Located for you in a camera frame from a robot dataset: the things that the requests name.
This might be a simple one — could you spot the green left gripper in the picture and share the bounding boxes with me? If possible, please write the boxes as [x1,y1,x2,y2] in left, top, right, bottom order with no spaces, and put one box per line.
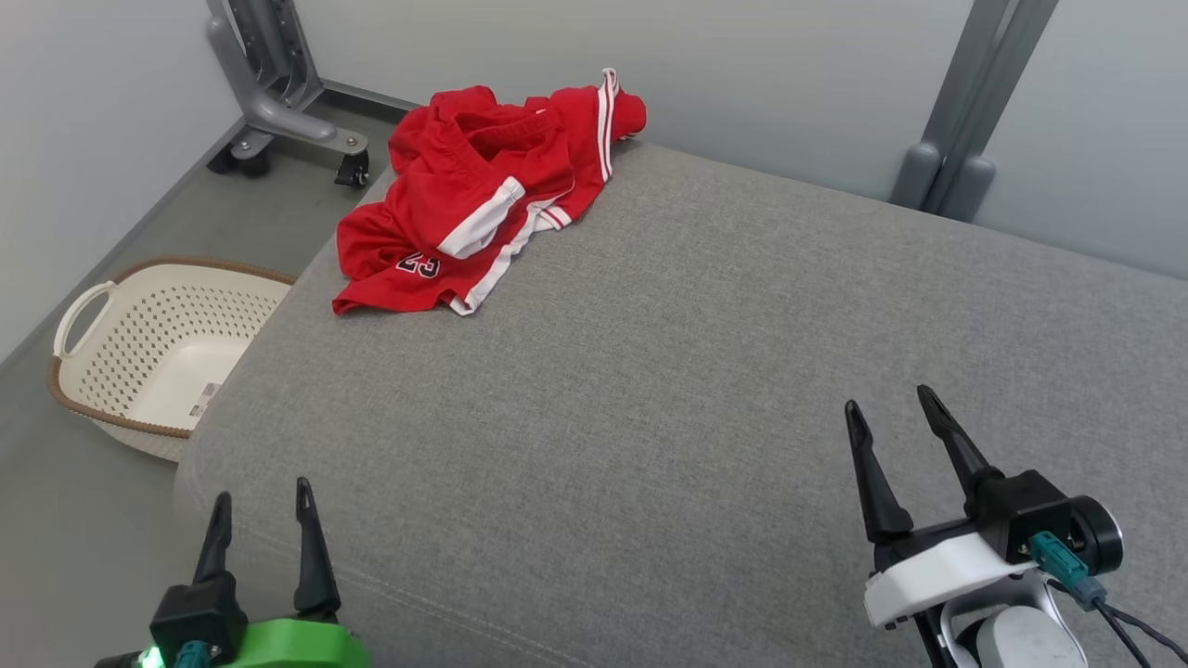
[193,478,372,668]

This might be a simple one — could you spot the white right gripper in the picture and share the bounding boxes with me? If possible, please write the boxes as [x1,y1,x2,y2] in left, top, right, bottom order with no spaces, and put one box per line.
[844,385,1041,633]

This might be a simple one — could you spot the red shorts with elastic waistband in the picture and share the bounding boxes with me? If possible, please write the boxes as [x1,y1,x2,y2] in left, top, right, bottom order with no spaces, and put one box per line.
[388,68,648,228]

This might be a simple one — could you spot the cream perforated laundry basket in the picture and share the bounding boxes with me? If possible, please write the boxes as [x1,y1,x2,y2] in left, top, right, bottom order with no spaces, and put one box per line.
[47,257,299,464]

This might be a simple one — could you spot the grey metal stand with casters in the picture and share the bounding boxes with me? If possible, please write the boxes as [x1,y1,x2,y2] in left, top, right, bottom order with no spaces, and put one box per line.
[205,0,371,189]

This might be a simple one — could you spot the teal right cable connector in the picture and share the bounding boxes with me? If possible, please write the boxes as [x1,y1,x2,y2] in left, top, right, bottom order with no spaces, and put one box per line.
[1027,531,1108,611]

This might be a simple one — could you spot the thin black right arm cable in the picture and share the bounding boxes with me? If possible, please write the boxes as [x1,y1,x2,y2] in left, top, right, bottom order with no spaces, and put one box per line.
[1049,577,1188,668]

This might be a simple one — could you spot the grey vertical metal post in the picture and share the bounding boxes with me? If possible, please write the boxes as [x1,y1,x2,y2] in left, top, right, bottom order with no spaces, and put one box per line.
[888,0,1060,225]

